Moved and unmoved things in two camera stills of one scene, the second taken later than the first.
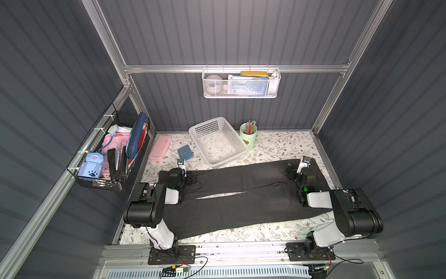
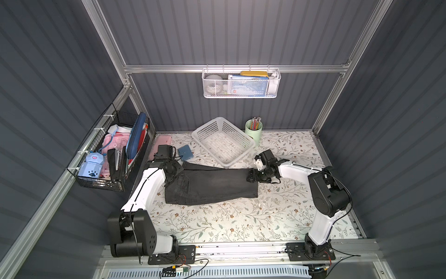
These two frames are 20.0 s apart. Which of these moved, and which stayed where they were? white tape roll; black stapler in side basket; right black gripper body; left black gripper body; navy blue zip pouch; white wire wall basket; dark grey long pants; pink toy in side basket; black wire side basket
Moved: dark grey long pants; left black gripper body; right black gripper body
Stayed: white wire wall basket; navy blue zip pouch; black stapler in side basket; pink toy in side basket; black wire side basket; white tape roll
